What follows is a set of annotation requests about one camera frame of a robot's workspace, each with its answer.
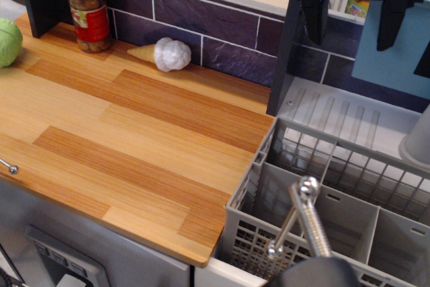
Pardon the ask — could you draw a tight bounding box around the colourful box in background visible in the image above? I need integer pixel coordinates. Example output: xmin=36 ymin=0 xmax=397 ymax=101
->
xmin=345 ymin=0 xmax=370 ymax=18

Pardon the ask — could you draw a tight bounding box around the black rounded foreground object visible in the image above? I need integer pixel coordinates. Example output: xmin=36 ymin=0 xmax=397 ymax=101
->
xmin=265 ymin=257 xmax=360 ymax=287

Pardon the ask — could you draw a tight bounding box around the dark grey right shelf post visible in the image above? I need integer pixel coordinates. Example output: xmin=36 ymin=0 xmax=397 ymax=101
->
xmin=266 ymin=0 xmax=300 ymax=116

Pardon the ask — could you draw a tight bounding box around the grey sink drainboard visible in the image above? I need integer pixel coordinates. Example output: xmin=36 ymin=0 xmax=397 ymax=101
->
xmin=277 ymin=77 xmax=422 ymax=157

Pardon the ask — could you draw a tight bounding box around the red lid spice jar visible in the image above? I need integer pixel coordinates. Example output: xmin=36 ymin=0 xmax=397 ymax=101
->
xmin=69 ymin=0 xmax=112 ymax=54

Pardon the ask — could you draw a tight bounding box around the metal knob rod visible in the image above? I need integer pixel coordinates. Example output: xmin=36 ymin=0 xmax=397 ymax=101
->
xmin=0 ymin=159 xmax=19 ymax=175

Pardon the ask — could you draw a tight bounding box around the grey appliance control panel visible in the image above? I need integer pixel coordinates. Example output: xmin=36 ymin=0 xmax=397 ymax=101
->
xmin=25 ymin=225 xmax=110 ymax=286

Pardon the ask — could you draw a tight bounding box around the green toy cabbage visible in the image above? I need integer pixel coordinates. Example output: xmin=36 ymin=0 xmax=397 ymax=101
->
xmin=1 ymin=18 xmax=23 ymax=68

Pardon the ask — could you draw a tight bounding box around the light blue board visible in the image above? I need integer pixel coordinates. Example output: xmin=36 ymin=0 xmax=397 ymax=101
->
xmin=352 ymin=0 xmax=429 ymax=99

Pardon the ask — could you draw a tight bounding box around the white toy ice cream cone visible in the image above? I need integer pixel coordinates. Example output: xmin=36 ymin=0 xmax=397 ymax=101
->
xmin=127 ymin=37 xmax=191 ymax=72

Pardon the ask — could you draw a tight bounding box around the grey toy sink faucet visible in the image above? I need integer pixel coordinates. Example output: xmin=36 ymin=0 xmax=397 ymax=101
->
xmin=398 ymin=107 xmax=430 ymax=171

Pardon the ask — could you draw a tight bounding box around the grey plastic drying rack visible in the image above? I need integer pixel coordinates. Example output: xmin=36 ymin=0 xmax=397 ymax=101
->
xmin=219 ymin=118 xmax=429 ymax=286

